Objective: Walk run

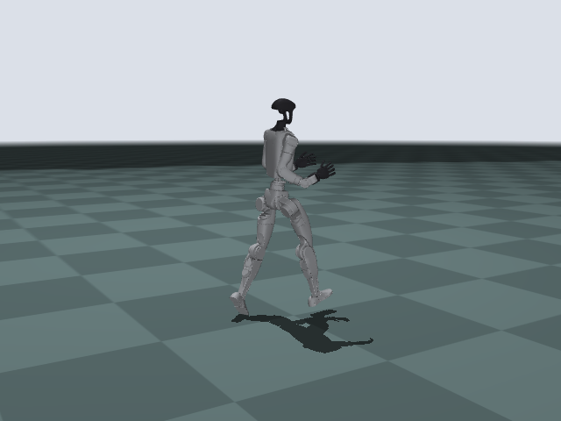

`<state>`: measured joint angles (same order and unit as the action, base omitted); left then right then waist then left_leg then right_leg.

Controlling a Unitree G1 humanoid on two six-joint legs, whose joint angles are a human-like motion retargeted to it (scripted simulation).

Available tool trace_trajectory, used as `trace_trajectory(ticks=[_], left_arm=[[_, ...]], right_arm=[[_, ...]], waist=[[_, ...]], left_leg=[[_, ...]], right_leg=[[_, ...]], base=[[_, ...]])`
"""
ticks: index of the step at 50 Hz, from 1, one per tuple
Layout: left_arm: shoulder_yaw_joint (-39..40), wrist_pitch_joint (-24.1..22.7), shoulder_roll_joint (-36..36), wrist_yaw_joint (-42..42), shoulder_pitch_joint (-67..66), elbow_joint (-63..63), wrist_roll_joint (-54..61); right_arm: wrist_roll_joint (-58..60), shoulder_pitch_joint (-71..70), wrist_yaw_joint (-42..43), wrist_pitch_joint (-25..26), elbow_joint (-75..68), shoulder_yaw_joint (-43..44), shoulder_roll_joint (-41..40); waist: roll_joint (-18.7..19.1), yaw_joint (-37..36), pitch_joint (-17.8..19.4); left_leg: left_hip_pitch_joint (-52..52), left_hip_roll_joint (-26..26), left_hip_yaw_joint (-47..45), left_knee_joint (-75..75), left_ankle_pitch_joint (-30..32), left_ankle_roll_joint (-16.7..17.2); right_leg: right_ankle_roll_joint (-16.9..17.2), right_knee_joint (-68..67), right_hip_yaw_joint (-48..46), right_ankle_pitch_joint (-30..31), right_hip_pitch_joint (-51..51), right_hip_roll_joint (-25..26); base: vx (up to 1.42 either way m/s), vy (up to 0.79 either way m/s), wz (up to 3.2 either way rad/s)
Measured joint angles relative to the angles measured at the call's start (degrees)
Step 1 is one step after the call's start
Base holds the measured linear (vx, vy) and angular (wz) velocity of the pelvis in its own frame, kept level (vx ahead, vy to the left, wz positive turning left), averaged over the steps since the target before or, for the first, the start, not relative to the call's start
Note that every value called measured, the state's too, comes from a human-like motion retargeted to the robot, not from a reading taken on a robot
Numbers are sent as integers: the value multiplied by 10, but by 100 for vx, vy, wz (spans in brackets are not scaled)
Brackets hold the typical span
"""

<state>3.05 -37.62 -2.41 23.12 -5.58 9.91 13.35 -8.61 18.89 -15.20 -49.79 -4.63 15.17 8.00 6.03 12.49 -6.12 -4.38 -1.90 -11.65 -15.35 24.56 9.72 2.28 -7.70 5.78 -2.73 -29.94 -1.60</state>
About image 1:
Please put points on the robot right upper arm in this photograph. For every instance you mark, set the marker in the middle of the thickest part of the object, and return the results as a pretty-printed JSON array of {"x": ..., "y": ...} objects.
[{"x": 289, "y": 143}]

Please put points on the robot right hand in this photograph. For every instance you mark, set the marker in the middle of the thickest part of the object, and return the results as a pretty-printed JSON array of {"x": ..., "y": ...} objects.
[{"x": 323, "y": 172}]

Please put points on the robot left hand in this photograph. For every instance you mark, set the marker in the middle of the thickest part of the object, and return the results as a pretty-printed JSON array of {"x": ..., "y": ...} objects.
[{"x": 301, "y": 162}]

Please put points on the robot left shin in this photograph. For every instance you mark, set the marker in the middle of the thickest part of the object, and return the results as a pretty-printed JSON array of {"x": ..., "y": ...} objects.
[{"x": 250, "y": 270}]

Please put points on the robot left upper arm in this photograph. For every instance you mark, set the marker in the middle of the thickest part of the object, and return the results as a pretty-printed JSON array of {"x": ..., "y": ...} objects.
[{"x": 264, "y": 151}]

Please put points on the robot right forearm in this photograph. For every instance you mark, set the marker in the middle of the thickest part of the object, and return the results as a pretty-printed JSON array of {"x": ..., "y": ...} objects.
[{"x": 293, "y": 178}]

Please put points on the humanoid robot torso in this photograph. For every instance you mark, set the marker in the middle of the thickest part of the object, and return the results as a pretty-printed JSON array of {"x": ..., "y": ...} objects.
[{"x": 273, "y": 153}]

